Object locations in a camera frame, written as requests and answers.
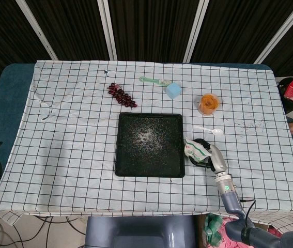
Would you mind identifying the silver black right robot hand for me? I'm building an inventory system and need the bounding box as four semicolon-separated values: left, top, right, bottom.
189;138;227;173

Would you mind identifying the white green plastic bag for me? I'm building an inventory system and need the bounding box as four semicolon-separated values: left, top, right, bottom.
184;137;212;162

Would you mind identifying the black rectangular tray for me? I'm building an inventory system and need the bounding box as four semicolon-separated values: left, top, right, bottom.
114;112;186;178

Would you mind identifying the white plastic spoon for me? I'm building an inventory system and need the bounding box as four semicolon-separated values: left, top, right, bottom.
193;125;224;136

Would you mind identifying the orange food in clear cup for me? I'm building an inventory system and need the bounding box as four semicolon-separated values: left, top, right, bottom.
197;93;221;116

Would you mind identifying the green plastic pieces pile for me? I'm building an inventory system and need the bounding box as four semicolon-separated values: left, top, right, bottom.
204;213;223;245

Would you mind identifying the light blue sponge cube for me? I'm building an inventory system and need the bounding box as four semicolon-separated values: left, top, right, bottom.
165;82;183;100

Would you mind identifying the pink cloth pile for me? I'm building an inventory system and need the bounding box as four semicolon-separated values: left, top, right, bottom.
220;216;286;248

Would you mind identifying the white black checkered tablecloth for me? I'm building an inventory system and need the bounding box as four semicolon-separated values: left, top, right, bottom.
0;60;293;226

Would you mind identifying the blue-grey robot torso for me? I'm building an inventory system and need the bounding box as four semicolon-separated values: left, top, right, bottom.
85;215;196;248

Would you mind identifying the dark red grape bunch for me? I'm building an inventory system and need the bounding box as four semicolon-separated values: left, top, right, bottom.
106;82;138;108

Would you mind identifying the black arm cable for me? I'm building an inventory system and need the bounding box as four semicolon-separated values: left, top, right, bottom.
240;198;256;228

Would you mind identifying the green handled brush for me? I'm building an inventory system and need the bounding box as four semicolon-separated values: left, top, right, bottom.
138;76;173;88

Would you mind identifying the white partition frame post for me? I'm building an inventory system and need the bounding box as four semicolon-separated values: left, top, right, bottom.
254;0;293;65
183;0;210;63
97;0;118;61
16;0;58;61

